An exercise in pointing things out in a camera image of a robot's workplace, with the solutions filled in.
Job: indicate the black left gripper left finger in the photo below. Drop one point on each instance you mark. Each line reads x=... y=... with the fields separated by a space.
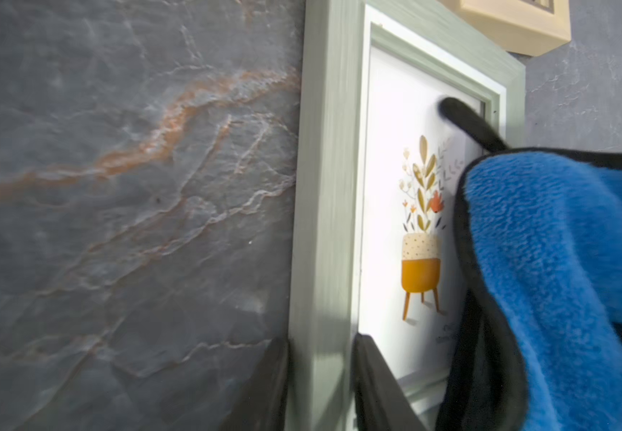
x=262 y=403

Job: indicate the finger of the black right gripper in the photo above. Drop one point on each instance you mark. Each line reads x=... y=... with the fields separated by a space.
x=471 y=123

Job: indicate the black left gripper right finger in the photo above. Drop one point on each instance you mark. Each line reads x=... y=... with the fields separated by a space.
x=380 y=403

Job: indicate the green picture frame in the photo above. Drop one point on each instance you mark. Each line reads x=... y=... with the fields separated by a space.
x=323 y=311

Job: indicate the gold frame with plant print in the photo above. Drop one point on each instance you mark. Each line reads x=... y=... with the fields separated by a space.
x=526 y=27

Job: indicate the blue microfiber cloth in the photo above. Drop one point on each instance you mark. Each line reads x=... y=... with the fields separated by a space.
x=539 y=240

